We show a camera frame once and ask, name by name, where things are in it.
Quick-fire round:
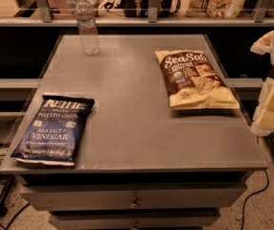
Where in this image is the clear plastic water bottle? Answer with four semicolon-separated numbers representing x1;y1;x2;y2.
76;0;99;55

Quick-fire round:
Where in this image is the yellow Sea Salt chips bag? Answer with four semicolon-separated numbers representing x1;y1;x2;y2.
155;50;240;109

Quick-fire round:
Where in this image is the colourful snack bag on shelf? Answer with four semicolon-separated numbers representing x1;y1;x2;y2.
185;0;245;18

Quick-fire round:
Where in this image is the black backpack on shelf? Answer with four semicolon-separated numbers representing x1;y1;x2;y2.
119;0;181;18

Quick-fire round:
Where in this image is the grey cabinet with drawers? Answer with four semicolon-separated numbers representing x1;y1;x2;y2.
0;34;267;230

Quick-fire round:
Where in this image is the upper drawer knob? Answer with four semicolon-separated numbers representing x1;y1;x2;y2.
130;197;140;209

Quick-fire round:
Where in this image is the blue Kettle chips bag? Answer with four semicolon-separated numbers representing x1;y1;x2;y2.
11;95;95;166

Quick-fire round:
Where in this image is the black floor cable right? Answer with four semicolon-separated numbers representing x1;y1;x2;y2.
240;170;270;230

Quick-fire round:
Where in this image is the metal shelf rail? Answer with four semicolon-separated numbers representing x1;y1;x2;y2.
0;0;274;27

